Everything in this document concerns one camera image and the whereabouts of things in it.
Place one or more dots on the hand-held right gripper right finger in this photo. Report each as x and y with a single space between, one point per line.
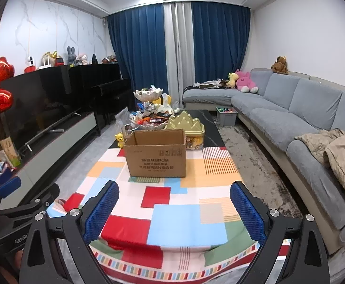
246 210

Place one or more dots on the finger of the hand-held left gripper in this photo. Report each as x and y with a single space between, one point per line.
9 187
42 204

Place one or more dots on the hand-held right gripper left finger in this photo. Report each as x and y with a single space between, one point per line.
101 210

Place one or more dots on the brown cardboard box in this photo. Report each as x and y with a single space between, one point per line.
154 159

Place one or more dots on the clear jar of brown snacks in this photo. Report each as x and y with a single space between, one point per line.
129 128

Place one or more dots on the large pile of wrapped snacks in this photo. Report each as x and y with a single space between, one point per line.
151 120

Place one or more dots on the small pile of wrapped snacks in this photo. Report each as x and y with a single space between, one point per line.
148 90

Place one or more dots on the yellow green paper bag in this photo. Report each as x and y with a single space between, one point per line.
9 153

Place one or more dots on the grey patterned rug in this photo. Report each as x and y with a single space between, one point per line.
255 159

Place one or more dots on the colourful checked tablecloth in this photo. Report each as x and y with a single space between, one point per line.
166 213

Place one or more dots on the yellow bear toy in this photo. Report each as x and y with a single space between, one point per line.
120 140

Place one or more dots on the grey remote control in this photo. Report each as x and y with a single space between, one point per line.
56 130

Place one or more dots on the grey television cabinet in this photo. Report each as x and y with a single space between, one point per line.
69 133

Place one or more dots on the black television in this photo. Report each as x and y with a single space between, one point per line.
36 100

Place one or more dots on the grey storage bin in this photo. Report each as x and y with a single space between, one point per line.
226 118

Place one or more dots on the grey sofa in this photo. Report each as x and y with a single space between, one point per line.
279 115

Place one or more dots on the gold mountain lid container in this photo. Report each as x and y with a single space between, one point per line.
187 124

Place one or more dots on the beige jacket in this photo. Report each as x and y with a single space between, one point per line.
338 153

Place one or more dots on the yellow chair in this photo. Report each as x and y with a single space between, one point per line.
157 102

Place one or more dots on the two-tier white bowl stand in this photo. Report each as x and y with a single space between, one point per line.
147 95

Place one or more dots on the pink plush toy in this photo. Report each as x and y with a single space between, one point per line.
245 81

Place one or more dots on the white router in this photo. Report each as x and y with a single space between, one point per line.
46 62

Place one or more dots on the pile of clothes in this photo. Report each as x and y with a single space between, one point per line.
211 84

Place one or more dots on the yellow plush toy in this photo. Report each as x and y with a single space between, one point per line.
232 78

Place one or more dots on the red box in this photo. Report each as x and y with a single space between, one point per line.
59 61

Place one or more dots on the black piano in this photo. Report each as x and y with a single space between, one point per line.
101 74

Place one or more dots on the gold foil ornament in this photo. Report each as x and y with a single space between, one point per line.
49 55

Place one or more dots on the grey rabbit plush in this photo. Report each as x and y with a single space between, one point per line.
71 56

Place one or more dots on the pink doll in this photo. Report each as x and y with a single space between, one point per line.
83 59

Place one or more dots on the brown plush toy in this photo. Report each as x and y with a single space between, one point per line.
280 65

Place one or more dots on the black metronome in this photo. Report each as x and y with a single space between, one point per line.
94 59

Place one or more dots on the brown striped object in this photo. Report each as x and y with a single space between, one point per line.
109 59

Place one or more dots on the blue curtain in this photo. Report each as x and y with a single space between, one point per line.
219 41
137 50

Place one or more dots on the white sheer curtain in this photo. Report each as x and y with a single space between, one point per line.
178 50

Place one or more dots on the white red camera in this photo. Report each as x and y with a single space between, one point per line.
30 65

